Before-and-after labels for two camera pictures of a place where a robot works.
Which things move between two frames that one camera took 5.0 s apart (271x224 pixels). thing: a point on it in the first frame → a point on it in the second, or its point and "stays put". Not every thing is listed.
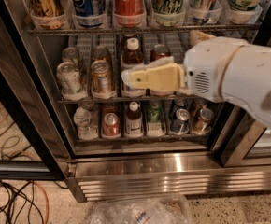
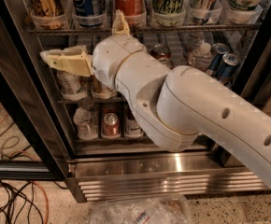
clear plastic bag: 161,209 stays put
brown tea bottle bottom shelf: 134,124 stays put
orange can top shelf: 47,7 stays put
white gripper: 207,66 → 113,57
